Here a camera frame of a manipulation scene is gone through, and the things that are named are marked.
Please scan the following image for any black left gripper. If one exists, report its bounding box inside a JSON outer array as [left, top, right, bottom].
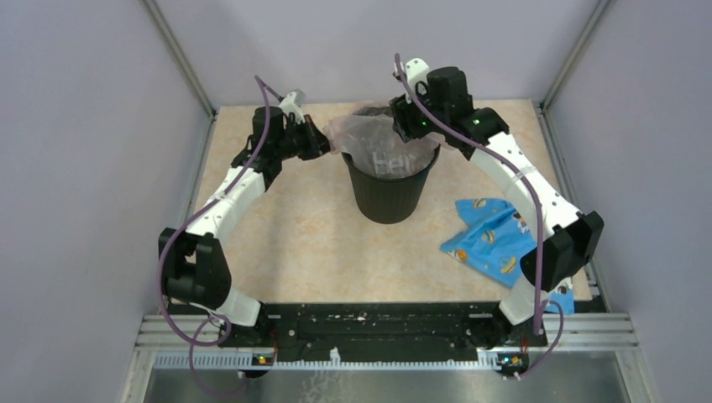
[[275, 114, 337, 160]]

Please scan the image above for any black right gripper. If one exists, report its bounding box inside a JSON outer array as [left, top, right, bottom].
[[389, 81, 448, 144]]

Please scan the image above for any translucent pink trash bag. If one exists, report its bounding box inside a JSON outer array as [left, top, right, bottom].
[[322, 102, 439, 179]]

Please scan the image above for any black plastic trash bin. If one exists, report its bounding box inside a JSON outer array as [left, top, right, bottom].
[[341, 146, 441, 225]]

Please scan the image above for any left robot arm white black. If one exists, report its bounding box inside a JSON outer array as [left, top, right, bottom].
[[159, 102, 330, 347]]

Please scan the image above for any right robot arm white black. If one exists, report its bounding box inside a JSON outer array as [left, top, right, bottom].
[[390, 59, 604, 346]]

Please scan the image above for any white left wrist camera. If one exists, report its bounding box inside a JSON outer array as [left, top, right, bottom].
[[278, 89, 306, 125]]

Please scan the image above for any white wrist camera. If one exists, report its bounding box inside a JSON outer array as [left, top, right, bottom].
[[393, 58, 430, 96], [278, 89, 306, 125]]

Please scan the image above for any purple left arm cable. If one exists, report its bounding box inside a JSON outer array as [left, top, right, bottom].
[[156, 75, 285, 399]]

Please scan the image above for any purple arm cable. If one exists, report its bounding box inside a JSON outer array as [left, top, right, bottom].
[[156, 75, 285, 399], [393, 52, 564, 379]]

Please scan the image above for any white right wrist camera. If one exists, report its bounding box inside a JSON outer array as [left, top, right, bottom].
[[393, 58, 430, 96]]

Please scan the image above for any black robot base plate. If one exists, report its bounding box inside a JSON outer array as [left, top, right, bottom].
[[219, 301, 547, 364]]

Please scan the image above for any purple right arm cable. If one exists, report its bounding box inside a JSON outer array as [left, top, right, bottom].
[[393, 52, 564, 379]]

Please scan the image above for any white slotted cable duct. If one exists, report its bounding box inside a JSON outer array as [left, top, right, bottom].
[[153, 348, 501, 371]]

